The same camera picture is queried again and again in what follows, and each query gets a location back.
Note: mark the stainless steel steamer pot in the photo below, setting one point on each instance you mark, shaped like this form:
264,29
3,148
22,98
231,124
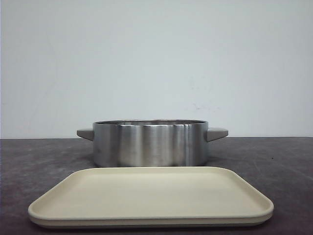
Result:
148,143

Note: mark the cream rectangular tray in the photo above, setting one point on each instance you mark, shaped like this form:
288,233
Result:
151,197

